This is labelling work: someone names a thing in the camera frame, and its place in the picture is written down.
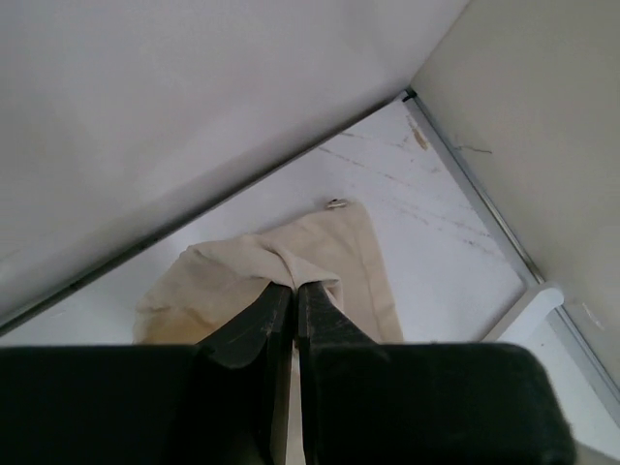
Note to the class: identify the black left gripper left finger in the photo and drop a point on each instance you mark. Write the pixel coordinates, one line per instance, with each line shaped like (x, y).
(245, 377)

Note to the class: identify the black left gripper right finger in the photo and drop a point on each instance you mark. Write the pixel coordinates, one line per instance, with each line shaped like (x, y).
(341, 388)

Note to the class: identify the beige trousers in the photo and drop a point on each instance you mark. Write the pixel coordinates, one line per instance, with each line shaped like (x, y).
(212, 282)

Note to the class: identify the white clothes rack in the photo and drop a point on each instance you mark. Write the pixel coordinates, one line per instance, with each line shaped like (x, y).
(522, 319)

